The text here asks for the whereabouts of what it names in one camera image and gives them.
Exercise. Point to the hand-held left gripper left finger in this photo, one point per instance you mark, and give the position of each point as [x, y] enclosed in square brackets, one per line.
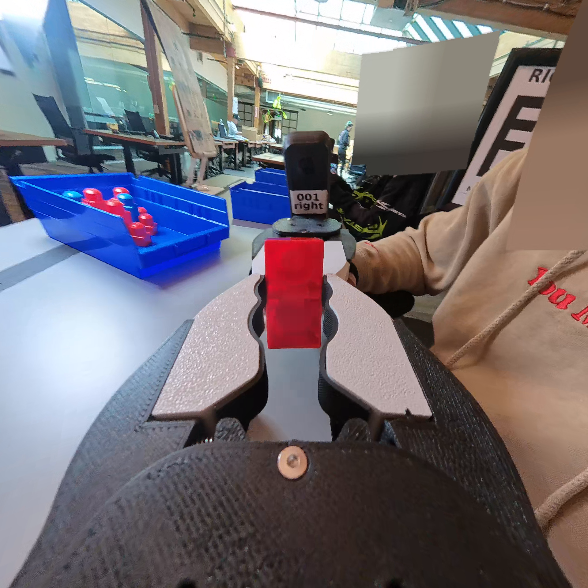
[211, 363]

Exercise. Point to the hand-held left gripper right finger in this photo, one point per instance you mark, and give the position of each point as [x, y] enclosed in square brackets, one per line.
[372, 363]

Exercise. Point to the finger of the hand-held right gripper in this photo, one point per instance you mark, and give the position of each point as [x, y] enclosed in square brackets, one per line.
[335, 259]
[258, 257]

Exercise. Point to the red mega block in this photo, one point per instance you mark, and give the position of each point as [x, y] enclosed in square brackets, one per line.
[294, 294]

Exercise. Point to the blue plastic bin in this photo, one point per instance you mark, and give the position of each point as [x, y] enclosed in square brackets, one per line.
[271, 177]
[183, 239]
[257, 204]

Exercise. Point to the heap of joined mega blocks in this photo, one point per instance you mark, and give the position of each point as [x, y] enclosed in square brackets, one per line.
[119, 211]

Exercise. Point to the black garment green print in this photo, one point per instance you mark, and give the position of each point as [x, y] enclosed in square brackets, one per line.
[367, 211]

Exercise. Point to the wooden easel board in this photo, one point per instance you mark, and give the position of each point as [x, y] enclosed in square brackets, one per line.
[183, 92]

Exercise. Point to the wooden desk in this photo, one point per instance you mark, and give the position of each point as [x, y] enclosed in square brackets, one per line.
[138, 140]

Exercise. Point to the framed black white sign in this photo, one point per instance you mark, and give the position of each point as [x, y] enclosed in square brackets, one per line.
[505, 128]

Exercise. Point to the black office chair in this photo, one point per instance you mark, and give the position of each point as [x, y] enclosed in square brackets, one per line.
[69, 138]

